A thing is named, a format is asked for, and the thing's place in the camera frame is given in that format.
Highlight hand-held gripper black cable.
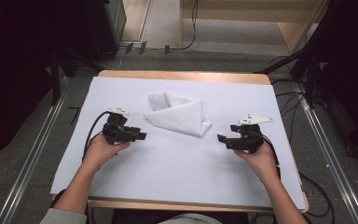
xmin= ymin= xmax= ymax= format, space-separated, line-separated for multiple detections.
xmin=81 ymin=110 xmax=112 ymax=162
xmin=260 ymin=133 xmax=282 ymax=182

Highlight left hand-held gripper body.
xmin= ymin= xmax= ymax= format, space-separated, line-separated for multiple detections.
xmin=102 ymin=106 xmax=134 ymax=146

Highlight grey sleeve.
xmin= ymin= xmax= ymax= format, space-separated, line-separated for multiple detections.
xmin=39 ymin=207 xmax=88 ymax=224

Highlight dark curtain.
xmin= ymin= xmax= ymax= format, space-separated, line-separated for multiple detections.
xmin=0 ymin=0 xmax=90 ymax=166
xmin=304 ymin=0 xmax=358 ymax=161

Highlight black metal stand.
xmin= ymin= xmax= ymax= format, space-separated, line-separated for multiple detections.
xmin=255 ymin=46 xmax=327 ymax=110
xmin=48 ymin=46 xmax=106 ymax=106

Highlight white floor cable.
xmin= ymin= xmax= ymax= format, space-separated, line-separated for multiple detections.
xmin=98 ymin=46 xmax=129 ymax=71

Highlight person's left hand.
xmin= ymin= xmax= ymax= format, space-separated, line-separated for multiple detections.
xmin=82 ymin=133 xmax=131 ymax=173

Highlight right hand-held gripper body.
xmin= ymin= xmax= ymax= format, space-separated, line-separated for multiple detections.
xmin=227 ymin=114 xmax=274 ymax=155

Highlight right hand-held gripper black cable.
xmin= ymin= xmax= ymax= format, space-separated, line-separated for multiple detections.
xmin=260 ymin=133 xmax=282 ymax=182

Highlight left hand-held gripper black cable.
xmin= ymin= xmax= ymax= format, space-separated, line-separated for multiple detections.
xmin=81 ymin=110 xmax=112 ymax=162

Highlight light wooden shelf unit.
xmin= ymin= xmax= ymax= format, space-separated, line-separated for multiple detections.
xmin=178 ymin=0 xmax=330 ymax=54

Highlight black cabinet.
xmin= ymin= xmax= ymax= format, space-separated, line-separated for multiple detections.
xmin=82 ymin=0 xmax=128 ymax=63

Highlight black floor cables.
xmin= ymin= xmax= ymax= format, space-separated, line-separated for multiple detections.
xmin=269 ymin=55 xmax=337 ymax=224

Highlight person's right hand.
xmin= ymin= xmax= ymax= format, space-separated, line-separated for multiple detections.
xmin=233 ymin=141 xmax=280 ymax=185

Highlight white towel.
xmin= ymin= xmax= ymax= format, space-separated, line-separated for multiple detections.
xmin=143 ymin=91 xmax=213 ymax=138

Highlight white table cover sheet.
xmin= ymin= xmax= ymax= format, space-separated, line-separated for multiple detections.
xmin=49 ymin=76 xmax=307 ymax=210

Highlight hanging black cable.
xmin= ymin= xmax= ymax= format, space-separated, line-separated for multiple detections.
xmin=164 ymin=0 xmax=200 ymax=54

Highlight metal floor rail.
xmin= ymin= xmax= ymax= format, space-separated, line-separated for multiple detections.
xmin=293 ymin=81 xmax=358 ymax=224
xmin=0 ymin=76 xmax=71 ymax=224

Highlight grey shirt front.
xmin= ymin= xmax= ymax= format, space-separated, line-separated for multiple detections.
xmin=158 ymin=213 xmax=224 ymax=224

